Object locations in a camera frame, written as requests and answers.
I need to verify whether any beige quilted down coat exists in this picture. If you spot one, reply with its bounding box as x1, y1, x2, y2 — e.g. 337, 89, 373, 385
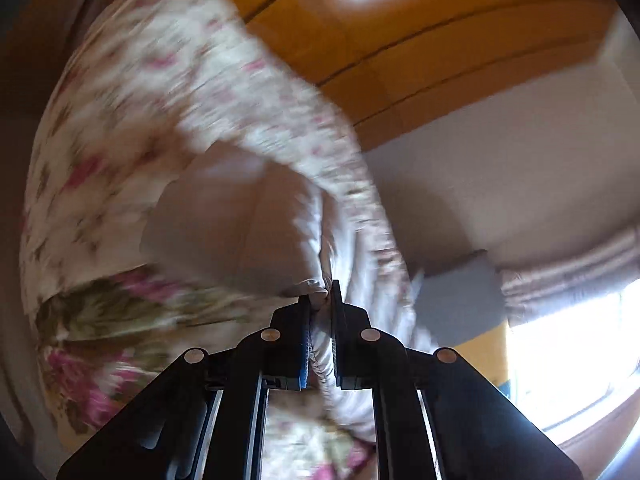
139, 138, 421, 443

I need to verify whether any bright bedroom window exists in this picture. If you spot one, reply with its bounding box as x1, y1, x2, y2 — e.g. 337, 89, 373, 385
506, 282, 639, 443

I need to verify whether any grey yellow teal headboard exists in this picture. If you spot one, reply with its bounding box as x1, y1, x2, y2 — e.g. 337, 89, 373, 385
414, 250, 510, 396

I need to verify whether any pink patterned left curtain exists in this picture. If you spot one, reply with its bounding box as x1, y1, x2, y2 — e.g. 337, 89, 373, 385
500, 224, 639, 326

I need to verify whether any floral quilted bedspread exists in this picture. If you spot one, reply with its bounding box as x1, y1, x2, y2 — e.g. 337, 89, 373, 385
20, 0, 432, 452

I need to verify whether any orange wooden wardrobe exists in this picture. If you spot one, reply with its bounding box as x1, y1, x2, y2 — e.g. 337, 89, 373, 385
86, 0, 617, 150

